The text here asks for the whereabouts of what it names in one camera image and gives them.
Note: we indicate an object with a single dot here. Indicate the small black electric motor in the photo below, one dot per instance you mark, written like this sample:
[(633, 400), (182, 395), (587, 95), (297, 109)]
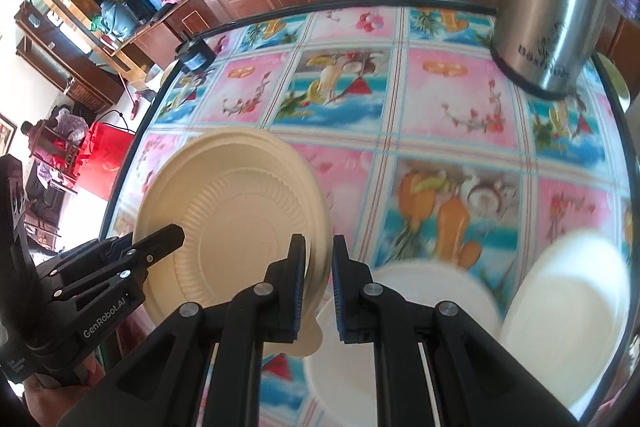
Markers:
[(196, 57)]

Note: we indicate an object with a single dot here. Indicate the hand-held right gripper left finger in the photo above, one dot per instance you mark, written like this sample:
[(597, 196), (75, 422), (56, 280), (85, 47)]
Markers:
[(299, 292)]

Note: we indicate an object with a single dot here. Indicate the person's left hand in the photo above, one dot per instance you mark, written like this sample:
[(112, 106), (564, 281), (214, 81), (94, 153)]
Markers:
[(60, 402)]

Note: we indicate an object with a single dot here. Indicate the red gift bag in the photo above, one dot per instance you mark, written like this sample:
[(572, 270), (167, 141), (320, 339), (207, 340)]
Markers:
[(107, 157)]

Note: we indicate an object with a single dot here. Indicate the stainless steel kettle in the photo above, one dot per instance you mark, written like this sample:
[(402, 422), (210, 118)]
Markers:
[(545, 7)]

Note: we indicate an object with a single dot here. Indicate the cream paper plate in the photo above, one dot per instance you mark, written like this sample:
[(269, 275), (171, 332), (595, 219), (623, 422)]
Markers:
[(225, 202)]

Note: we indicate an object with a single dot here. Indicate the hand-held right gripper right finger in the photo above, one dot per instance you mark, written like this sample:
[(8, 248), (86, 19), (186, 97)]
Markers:
[(340, 297)]

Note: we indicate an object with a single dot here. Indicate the printed fruit tablecloth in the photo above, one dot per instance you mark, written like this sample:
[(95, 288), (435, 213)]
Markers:
[(440, 142)]

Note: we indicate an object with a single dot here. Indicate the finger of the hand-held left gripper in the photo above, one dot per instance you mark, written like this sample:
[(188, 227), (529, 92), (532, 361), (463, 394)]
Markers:
[(155, 244)]

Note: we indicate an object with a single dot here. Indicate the wooden shelf unit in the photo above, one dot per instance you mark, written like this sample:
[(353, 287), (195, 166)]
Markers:
[(75, 7)]

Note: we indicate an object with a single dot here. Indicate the white paper plate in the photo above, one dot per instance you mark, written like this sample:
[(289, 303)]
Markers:
[(450, 297)]

